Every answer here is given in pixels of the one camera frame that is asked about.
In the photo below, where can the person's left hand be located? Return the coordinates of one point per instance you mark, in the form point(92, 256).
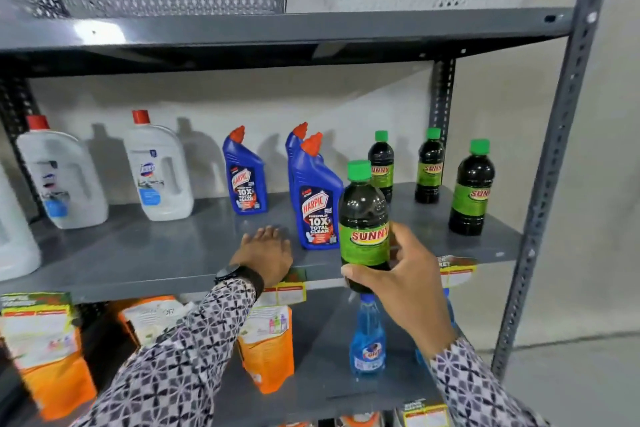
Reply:
point(265, 256)

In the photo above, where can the person's right hand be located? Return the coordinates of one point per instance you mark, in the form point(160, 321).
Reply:
point(412, 296)

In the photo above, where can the person's right thumb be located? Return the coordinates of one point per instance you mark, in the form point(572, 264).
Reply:
point(365, 275)

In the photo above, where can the person's left fingers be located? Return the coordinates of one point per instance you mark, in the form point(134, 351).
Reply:
point(267, 236)

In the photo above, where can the dark green-capped cleaner bottle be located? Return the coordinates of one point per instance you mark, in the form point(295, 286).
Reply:
point(429, 171)
point(363, 221)
point(471, 191)
point(381, 161)

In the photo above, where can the person's left forearm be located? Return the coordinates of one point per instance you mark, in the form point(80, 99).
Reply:
point(175, 366)

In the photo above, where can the person's right forearm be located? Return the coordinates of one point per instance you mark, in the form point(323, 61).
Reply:
point(480, 391)

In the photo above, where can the black wristwatch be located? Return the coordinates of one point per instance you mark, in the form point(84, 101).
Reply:
point(242, 274)

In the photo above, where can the blue toilet cleaner bottle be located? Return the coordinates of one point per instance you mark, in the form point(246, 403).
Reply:
point(295, 141)
point(245, 181)
point(316, 206)

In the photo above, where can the yellow red shelf label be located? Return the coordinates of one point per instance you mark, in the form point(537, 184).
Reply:
point(457, 271)
point(35, 302)
point(425, 414)
point(287, 291)

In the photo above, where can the orange refill pouch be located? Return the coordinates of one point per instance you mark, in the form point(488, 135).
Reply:
point(55, 371)
point(150, 321)
point(267, 351)

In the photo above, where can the white red-capped cleaner jug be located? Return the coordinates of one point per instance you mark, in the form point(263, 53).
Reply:
point(65, 181)
point(160, 176)

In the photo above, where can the grey metal shelving rack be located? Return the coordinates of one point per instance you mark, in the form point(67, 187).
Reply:
point(320, 29)

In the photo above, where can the white plastic cleaner jug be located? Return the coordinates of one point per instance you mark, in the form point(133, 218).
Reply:
point(15, 241)

